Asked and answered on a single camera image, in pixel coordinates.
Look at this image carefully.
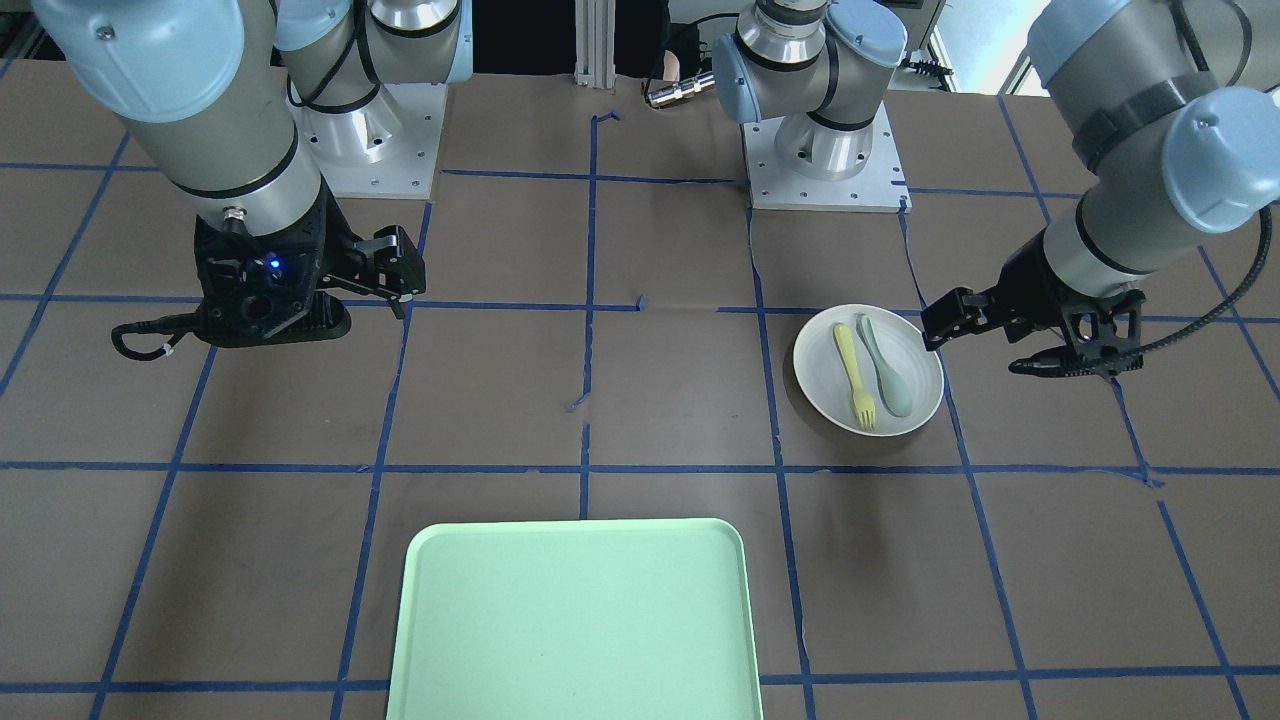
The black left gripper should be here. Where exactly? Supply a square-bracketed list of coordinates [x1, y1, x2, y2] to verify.
[922, 234, 1097, 352]

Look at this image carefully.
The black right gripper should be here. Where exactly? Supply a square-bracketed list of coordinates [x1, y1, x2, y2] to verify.
[195, 184, 428, 336]

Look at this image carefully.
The white round plate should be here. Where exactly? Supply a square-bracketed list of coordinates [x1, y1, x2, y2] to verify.
[791, 304, 946, 438]

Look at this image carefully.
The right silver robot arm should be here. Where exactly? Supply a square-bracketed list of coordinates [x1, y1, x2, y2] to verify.
[32, 1, 474, 348]

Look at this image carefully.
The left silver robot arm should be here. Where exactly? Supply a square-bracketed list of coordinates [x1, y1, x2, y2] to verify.
[712, 1, 1277, 377]

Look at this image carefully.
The yellow plastic fork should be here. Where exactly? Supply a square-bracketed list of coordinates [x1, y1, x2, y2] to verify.
[832, 323, 876, 432]

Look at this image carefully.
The sage green plastic spoon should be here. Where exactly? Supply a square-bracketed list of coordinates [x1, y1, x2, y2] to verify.
[858, 314, 914, 418]

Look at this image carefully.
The silver metal connector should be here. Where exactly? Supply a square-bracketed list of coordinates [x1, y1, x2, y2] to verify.
[644, 72, 716, 110]

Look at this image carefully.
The mint green tray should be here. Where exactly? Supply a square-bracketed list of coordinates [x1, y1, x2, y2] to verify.
[387, 518, 765, 719]

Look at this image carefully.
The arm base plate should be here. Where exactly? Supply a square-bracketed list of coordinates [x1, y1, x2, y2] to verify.
[741, 104, 913, 214]
[291, 85, 449, 200]

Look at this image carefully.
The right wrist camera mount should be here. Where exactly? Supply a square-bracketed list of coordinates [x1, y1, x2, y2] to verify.
[196, 252, 352, 348]

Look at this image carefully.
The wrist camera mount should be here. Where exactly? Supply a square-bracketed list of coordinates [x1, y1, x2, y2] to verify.
[1005, 290, 1146, 379]
[196, 252, 352, 348]

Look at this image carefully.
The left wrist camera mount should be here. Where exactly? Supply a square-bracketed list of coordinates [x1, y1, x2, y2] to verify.
[1005, 290, 1146, 379]

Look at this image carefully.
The aluminium frame post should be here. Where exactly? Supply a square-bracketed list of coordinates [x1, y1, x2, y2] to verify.
[573, 0, 617, 94]

